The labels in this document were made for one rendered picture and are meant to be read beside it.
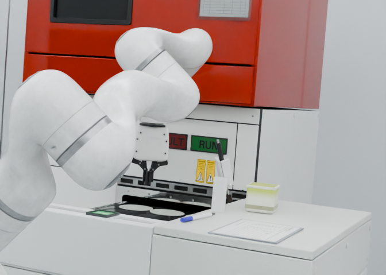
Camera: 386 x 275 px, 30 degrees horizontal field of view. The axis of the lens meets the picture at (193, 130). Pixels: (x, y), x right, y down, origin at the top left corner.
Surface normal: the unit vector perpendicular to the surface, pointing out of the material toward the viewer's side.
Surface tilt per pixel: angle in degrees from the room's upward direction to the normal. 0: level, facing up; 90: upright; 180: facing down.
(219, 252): 90
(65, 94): 59
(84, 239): 90
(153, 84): 65
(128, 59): 105
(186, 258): 90
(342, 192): 90
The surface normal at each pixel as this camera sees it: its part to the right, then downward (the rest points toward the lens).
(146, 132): 0.09, 0.00
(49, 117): -0.10, 0.12
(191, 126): -0.41, 0.02
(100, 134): 0.44, -0.37
